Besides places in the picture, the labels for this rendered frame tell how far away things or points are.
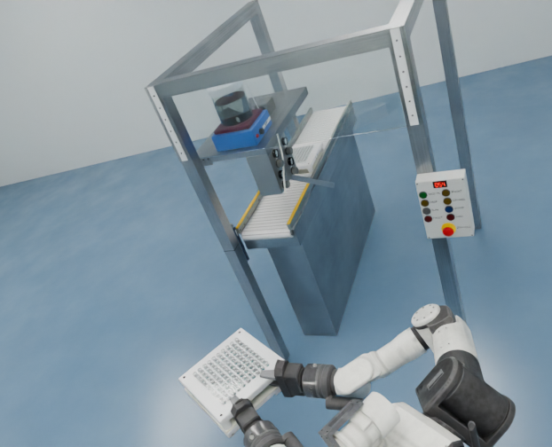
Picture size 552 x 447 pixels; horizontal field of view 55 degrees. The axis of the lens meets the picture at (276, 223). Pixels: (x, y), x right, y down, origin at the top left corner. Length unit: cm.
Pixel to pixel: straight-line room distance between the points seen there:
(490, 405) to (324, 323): 195
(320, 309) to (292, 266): 32
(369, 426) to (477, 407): 25
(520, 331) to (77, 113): 553
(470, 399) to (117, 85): 583
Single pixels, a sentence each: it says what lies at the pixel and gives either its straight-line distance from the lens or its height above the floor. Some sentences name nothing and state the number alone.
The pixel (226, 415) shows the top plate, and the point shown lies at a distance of 150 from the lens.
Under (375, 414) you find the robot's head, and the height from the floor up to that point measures 136.
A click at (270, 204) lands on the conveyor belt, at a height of 83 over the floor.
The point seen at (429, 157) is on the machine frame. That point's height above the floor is 117.
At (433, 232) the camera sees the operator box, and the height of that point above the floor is 87.
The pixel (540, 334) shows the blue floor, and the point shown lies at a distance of 288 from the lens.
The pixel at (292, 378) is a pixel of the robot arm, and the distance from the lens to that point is 146.
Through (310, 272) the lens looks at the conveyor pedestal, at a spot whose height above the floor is 47.
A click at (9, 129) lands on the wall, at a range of 762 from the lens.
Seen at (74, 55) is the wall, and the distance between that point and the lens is 663.
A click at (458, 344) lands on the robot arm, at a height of 122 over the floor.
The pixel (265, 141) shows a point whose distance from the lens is 210.
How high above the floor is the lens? 212
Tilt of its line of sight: 31 degrees down
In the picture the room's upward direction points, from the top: 22 degrees counter-clockwise
